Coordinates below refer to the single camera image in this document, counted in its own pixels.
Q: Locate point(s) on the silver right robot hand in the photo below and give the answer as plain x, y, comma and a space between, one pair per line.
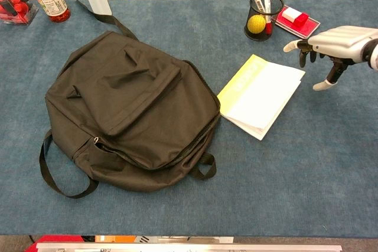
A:
342, 42

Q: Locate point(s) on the yellow white notebook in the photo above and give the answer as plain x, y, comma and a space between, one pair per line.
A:
260, 101

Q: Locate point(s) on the black fabric backpack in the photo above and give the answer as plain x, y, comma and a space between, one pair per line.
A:
133, 110

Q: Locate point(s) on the small red block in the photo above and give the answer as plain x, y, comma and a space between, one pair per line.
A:
301, 19

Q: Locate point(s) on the white eraser block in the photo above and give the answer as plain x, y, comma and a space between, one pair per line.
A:
291, 13

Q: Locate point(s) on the yellow foam ball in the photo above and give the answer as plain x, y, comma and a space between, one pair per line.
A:
256, 24

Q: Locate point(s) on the black mesh pen holder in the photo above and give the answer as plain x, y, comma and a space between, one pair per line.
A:
251, 35

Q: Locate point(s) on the blue felt table cloth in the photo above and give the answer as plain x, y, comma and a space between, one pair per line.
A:
265, 190

